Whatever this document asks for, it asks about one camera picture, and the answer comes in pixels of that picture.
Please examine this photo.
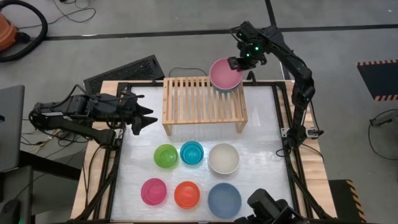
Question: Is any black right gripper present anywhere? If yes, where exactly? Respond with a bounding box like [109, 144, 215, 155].
[228, 39, 268, 72]

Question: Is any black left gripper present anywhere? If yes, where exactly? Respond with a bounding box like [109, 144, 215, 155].
[116, 93, 159, 136]

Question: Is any large pink bowl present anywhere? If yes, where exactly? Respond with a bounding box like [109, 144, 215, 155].
[209, 57, 244, 91]

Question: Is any small green plastic bowl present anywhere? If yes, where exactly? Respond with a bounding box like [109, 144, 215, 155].
[153, 143, 179, 169]

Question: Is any small cyan plastic bowl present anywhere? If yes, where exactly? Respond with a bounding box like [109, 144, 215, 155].
[179, 141, 205, 166]

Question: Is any small magenta plastic bowl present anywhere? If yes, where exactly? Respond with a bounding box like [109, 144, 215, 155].
[140, 177, 168, 207]

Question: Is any large cream white bowl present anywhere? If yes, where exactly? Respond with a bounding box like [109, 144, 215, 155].
[208, 142, 241, 175]

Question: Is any large blue-grey bowl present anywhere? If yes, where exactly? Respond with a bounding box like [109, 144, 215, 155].
[207, 182, 243, 220]

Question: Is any slatted wooden shelf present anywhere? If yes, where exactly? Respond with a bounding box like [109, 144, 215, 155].
[161, 75, 249, 137]

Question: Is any black perforated panel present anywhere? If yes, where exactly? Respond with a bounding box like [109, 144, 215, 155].
[83, 54, 165, 96]

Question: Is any small orange plastic bowl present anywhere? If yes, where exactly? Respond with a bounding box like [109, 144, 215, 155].
[174, 180, 201, 210]

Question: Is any white table mat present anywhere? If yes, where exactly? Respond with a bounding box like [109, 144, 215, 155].
[110, 85, 296, 222]

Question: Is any small white connector box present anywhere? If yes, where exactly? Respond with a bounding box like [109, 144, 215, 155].
[306, 128, 325, 139]

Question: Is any black hazard striped mat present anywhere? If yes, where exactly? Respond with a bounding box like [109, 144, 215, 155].
[356, 59, 398, 102]
[328, 179, 368, 224]

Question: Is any dark grey desk panel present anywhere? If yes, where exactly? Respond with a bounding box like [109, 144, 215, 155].
[0, 165, 34, 215]

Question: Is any grey floor device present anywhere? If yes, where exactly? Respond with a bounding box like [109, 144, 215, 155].
[369, 109, 398, 128]

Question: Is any orange vacuum cleaner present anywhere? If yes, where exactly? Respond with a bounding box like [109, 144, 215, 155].
[0, 11, 32, 52]

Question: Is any black computer mouse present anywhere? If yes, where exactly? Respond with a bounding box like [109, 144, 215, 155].
[0, 198, 23, 224]

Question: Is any black cable behind shelf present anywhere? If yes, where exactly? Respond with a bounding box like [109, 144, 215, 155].
[169, 67, 208, 78]

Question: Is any black metal table frame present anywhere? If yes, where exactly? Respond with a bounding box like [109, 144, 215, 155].
[73, 80, 336, 224]

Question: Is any thin black floor cable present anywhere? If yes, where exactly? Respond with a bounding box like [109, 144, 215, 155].
[18, 0, 96, 30]

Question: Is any black vacuum hose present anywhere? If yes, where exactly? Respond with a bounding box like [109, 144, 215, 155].
[0, 0, 49, 63]

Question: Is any black floor cable loop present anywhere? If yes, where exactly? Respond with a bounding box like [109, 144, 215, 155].
[368, 119, 398, 162]

